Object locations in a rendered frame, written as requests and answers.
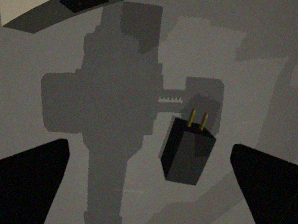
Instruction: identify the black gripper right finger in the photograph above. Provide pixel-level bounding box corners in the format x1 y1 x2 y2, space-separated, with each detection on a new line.
230 144 298 224

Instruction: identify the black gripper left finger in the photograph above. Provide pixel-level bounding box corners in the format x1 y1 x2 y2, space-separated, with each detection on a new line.
0 139 69 224

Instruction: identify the black two-prong plug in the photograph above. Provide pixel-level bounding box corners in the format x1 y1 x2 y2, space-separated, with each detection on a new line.
160 108 216 186

